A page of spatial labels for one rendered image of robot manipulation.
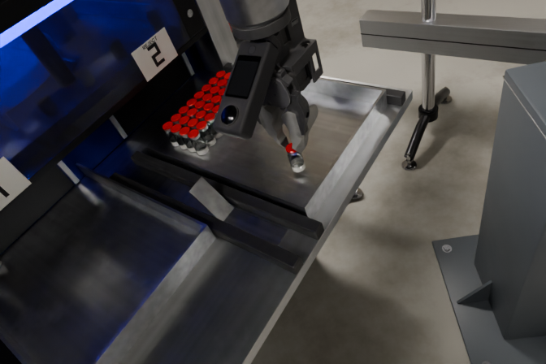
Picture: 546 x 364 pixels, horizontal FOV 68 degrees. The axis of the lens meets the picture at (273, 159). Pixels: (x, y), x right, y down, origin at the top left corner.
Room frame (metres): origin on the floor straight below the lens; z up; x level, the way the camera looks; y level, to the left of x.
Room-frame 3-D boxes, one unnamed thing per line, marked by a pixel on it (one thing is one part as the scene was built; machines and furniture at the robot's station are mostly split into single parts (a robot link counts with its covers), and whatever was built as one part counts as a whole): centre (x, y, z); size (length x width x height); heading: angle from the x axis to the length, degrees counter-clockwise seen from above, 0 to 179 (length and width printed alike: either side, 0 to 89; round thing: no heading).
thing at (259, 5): (0.45, -0.04, 1.16); 0.08 x 0.08 x 0.05
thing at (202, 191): (0.39, 0.07, 0.91); 0.14 x 0.03 x 0.06; 41
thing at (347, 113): (0.56, 0.00, 0.90); 0.34 x 0.26 x 0.04; 41
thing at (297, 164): (0.44, -0.03, 0.91); 0.02 x 0.02 x 0.04
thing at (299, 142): (0.44, -0.06, 0.97); 0.06 x 0.03 x 0.09; 131
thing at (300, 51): (0.46, -0.05, 1.08); 0.09 x 0.08 x 0.12; 131
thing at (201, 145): (0.62, 0.05, 0.90); 0.18 x 0.02 x 0.05; 130
